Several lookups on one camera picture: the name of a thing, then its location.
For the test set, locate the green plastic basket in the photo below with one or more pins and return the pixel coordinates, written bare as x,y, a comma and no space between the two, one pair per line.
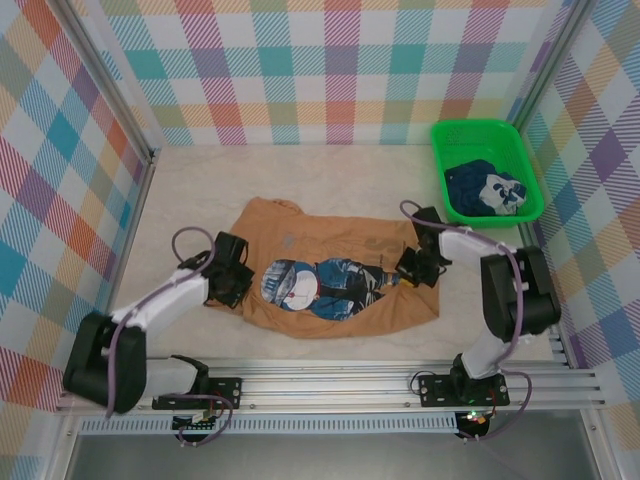
465,140

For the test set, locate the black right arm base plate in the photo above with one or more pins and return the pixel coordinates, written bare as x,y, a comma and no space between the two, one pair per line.
435,390

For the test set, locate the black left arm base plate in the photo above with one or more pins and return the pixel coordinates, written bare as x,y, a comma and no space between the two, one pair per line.
227,387

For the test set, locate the aluminium frame post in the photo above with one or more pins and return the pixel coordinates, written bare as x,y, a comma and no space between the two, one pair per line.
548,65
109,80

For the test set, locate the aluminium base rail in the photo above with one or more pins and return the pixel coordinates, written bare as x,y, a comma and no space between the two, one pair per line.
325,385

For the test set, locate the navy white t-shirt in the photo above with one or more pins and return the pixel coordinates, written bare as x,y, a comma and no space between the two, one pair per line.
465,192

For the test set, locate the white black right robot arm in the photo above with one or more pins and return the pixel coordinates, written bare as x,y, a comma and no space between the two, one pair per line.
465,245

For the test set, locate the aluminium side rail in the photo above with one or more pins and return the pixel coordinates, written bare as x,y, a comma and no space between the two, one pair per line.
134,220
540,235

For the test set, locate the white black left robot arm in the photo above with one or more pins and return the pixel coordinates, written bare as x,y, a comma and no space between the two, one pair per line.
160,300

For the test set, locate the orange cartoon print t-shirt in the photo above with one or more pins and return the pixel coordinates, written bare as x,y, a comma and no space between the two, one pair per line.
320,235

